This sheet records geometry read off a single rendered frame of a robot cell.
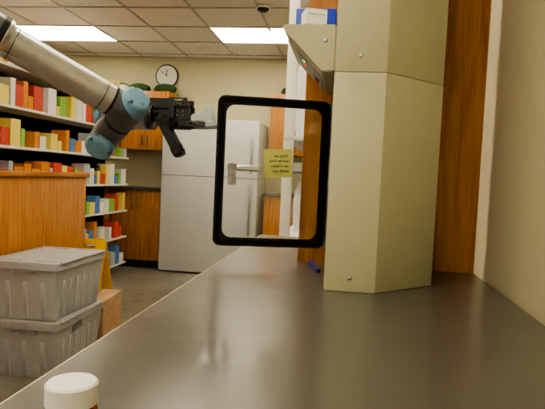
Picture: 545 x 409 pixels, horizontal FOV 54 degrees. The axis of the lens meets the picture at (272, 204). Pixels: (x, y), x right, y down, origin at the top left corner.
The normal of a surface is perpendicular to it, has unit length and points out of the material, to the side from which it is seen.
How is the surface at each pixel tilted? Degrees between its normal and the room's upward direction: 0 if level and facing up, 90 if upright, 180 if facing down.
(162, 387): 0
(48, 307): 95
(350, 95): 90
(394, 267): 90
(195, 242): 90
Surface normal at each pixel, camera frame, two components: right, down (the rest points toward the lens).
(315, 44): -0.14, 0.04
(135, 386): 0.04, -1.00
